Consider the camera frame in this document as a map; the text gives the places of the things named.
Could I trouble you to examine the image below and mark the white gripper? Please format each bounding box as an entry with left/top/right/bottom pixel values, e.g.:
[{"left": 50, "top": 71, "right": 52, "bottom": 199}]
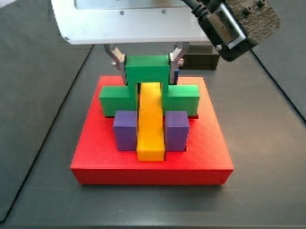
[{"left": 50, "top": 0, "right": 208, "bottom": 84}]

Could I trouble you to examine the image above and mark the purple block right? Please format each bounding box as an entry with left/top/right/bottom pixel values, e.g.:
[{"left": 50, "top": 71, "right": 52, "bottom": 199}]
[{"left": 164, "top": 111, "right": 189, "bottom": 152}]

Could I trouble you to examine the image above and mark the black angled bracket holder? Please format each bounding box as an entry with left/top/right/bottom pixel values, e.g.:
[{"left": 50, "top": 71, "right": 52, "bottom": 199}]
[{"left": 180, "top": 44, "right": 220, "bottom": 71}]

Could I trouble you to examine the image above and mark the black cable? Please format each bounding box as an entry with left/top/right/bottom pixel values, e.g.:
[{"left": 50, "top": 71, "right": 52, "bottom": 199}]
[{"left": 181, "top": 0, "right": 212, "bottom": 23}]

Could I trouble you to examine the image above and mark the green arch-shaped block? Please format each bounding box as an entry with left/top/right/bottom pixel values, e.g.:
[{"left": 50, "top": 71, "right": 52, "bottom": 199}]
[{"left": 98, "top": 55, "right": 199, "bottom": 117}]

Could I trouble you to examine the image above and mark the purple block left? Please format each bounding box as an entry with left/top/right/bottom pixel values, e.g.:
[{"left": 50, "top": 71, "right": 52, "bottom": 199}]
[{"left": 112, "top": 111, "right": 137, "bottom": 151}]

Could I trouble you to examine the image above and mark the blue block right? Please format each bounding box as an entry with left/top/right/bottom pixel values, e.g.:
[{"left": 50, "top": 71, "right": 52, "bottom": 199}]
[{"left": 173, "top": 69, "right": 179, "bottom": 85}]

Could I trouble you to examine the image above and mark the yellow long bar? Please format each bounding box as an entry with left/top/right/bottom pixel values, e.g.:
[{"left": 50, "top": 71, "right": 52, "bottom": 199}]
[{"left": 136, "top": 82, "right": 164, "bottom": 161}]

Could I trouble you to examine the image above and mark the purple block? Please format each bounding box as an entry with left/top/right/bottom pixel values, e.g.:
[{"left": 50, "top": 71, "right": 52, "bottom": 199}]
[
  {"left": 112, "top": 111, "right": 137, "bottom": 151},
  {"left": 164, "top": 111, "right": 189, "bottom": 152}
]

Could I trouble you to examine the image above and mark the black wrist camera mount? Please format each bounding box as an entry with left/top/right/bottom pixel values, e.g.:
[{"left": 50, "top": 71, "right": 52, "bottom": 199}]
[{"left": 201, "top": 0, "right": 279, "bottom": 62}]

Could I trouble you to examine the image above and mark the red base board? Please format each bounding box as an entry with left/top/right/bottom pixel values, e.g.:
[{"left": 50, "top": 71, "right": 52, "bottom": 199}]
[{"left": 70, "top": 77, "right": 233, "bottom": 185}]

